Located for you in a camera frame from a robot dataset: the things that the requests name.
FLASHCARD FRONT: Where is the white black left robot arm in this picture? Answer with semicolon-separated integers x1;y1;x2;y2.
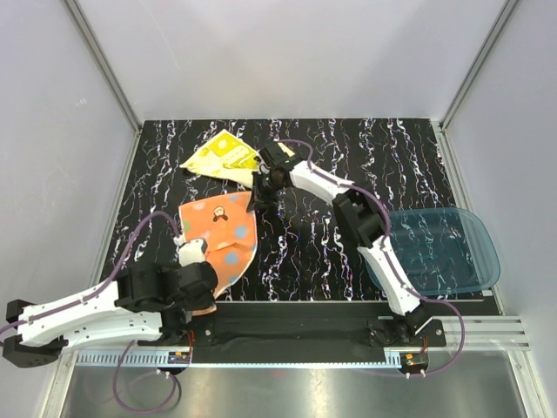
2;238;218;368

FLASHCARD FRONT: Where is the grey slotted cable duct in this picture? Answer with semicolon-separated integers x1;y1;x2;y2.
77;348;191;367

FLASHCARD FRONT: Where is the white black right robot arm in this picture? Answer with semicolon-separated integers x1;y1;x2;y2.
247;142;432;346

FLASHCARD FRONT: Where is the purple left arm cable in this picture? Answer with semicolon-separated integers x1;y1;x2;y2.
0;212;192;413

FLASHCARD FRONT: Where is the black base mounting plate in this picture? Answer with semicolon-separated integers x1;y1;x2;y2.
162;301;446;348

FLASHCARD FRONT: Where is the yellow patterned towel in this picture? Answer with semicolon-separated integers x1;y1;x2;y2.
179;130;258;189

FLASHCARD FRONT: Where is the aluminium frame rail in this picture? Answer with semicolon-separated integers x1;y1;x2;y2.
434;315;532;352

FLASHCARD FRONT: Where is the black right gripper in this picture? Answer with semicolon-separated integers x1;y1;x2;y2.
248;171;285;214

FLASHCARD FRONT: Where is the blue translucent plastic tray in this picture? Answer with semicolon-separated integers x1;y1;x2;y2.
389;207;500;298

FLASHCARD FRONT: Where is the orange polka dot towel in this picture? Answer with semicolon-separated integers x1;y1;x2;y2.
174;192;258;297

